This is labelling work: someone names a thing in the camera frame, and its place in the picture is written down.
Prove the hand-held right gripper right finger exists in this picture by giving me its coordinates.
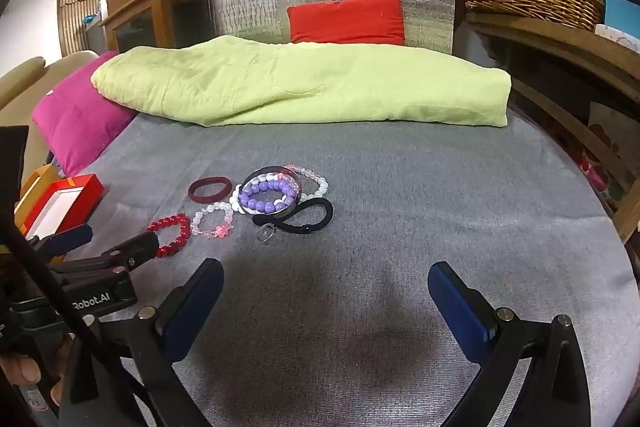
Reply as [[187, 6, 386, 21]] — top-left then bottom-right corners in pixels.
[[428, 261, 609, 427]]

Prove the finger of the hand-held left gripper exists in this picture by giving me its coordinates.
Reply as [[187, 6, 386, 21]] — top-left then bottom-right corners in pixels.
[[27, 223, 94, 260], [65, 232, 162, 275]]

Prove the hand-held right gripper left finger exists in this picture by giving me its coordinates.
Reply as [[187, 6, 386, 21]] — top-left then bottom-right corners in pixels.
[[55, 258, 226, 427]]

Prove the red bead bracelet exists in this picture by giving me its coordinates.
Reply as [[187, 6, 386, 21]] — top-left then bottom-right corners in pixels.
[[146, 214, 192, 259]]

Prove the red box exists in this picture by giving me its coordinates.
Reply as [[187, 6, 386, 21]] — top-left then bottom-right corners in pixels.
[[22, 173, 106, 238]]

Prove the clear bead bracelet pink flower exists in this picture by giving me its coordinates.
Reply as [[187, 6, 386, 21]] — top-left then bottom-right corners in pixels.
[[190, 202, 236, 240]]

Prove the maroon bangle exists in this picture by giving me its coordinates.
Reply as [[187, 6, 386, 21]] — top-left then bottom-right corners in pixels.
[[188, 175, 234, 202]]

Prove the dark glossy bangle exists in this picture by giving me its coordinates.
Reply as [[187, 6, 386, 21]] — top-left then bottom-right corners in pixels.
[[241, 166, 303, 212]]

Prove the black hair tie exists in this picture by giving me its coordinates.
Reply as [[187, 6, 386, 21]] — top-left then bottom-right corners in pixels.
[[251, 198, 335, 235]]

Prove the pink and clear bead bracelet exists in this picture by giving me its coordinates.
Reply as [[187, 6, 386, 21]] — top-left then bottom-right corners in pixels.
[[282, 164, 332, 202]]

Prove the person's left hand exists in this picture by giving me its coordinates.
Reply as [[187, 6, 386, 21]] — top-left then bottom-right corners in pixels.
[[0, 339, 75, 408]]

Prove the orange box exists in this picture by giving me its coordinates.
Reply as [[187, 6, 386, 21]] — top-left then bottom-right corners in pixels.
[[14, 164, 56, 228]]

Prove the grey bed cover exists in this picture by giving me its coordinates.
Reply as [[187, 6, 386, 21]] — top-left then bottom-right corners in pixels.
[[75, 107, 640, 427]]

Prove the pink cushion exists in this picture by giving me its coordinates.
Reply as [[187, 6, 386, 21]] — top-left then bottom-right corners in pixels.
[[32, 51, 138, 178]]

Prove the beige sofa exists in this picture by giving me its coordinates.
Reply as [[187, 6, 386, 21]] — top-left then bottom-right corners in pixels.
[[0, 49, 101, 188]]

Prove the brown window blind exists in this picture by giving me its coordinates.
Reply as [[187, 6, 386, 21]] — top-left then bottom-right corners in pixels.
[[56, 0, 108, 58]]

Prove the light green blanket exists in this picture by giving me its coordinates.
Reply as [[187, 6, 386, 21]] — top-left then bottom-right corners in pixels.
[[91, 34, 513, 128]]

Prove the wooden shelf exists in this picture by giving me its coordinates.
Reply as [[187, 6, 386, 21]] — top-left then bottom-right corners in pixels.
[[465, 12, 640, 243]]

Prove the red cushion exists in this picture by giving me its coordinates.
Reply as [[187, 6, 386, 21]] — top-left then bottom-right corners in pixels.
[[287, 0, 406, 46]]

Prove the blue card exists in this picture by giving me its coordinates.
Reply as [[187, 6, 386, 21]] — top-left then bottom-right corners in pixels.
[[604, 0, 640, 28]]

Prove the black cable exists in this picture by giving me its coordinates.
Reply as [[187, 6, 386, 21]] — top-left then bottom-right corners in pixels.
[[0, 202, 146, 427]]

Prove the black strap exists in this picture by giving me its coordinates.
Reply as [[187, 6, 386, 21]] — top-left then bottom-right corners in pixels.
[[0, 126, 30, 208]]

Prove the white bead bracelet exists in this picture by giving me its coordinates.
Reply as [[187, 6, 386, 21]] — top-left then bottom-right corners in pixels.
[[229, 174, 301, 215]]

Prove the purple bead bracelet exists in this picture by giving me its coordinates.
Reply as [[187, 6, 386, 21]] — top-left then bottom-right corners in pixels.
[[239, 179, 296, 215]]

